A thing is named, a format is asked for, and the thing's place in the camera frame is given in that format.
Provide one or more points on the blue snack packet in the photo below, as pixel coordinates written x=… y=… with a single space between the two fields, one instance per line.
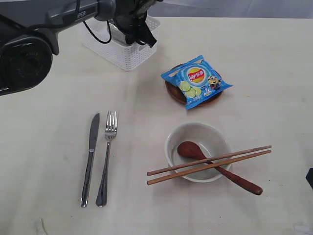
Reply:
x=197 y=80

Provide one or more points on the brown wooden spoon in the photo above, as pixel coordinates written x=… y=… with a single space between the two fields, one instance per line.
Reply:
x=191 y=150

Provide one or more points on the silver table knife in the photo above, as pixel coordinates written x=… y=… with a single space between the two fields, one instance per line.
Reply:
x=93 y=134

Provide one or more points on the silver metal tin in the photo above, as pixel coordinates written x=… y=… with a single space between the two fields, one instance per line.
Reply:
x=118 y=36

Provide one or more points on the brown wooden chopstick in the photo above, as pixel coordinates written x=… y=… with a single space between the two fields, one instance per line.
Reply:
x=223 y=156
x=205 y=167

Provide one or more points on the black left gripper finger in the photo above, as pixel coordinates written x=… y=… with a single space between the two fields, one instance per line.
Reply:
x=309 y=177

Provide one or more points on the silver fork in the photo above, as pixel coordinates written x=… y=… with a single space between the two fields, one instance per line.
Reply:
x=110 y=134

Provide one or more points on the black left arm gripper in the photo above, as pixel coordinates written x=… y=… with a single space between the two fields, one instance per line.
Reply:
x=130 y=16

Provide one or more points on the grey-green ceramic bowl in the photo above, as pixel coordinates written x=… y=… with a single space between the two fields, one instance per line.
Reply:
x=211 y=142

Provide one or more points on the brown ceramic plate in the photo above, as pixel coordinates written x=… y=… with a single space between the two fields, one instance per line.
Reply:
x=179 y=96

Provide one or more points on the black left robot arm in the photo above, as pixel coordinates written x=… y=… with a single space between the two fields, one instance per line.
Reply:
x=29 y=33

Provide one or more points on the white perforated plastic basket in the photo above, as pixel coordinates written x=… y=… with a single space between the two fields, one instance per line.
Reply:
x=96 y=37

